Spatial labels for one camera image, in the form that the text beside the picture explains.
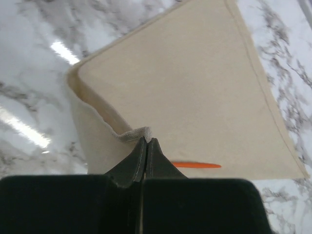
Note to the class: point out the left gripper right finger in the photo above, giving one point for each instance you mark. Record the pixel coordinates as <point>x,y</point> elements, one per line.
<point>157,165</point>

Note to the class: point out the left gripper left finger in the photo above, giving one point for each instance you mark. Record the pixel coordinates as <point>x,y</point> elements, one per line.
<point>132,168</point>

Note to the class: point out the orange plastic fork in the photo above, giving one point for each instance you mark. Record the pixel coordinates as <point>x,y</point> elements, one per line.
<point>197,165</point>

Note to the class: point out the beige cloth napkin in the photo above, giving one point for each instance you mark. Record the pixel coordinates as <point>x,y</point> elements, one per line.
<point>191,78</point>

